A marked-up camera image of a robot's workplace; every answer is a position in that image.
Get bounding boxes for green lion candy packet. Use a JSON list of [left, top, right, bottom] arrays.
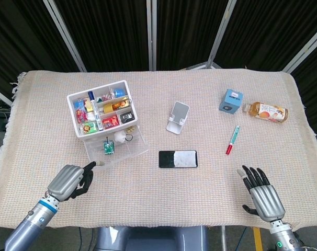
[[81, 122, 99, 134]]

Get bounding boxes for red candy wrapper bundle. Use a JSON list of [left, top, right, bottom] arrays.
[[75, 108, 88, 123]]

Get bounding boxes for light blue cardboard box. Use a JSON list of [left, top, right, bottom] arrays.
[[218, 88, 244, 114]]

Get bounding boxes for white folding phone stand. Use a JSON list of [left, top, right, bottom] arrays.
[[166, 101, 190, 135]]

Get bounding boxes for beige woven tablecloth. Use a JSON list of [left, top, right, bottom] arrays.
[[0, 68, 317, 230]]

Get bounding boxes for grey blue robot torso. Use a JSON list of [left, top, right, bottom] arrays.
[[95, 226, 209, 251]]

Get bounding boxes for dark folding screen panels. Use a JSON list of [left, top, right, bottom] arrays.
[[0, 0, 317, 136]]

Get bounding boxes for clear plastic drawer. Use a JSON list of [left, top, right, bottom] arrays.
[[83, 124, 150, 172]]

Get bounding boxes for red capped marker pen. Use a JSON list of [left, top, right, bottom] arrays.
[[225, 125, 241, 156]]

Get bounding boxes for black smartphone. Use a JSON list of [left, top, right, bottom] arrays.
[[158, 150, 199, 168]]

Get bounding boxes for white compartment tray with items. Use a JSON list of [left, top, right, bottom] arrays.
[[66, 79, 140, 142]]

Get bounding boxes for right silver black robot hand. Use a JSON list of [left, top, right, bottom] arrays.
[[236, 165, 285, 223]]

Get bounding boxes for tea bottle with peach label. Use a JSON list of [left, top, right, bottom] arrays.
[[242, 101, 289, 123]]

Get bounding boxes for white fluffy ball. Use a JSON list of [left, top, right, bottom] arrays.
[[113, 131, 127, 143]]

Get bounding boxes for red snack packet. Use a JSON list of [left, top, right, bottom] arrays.
[[101, 116, 120, 129]]

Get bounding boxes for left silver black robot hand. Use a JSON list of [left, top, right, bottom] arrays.
[[44, 161, 106, 202]]

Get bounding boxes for blue capped whiteboard marker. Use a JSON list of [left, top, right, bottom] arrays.
[[87, 90, 104, 131]]

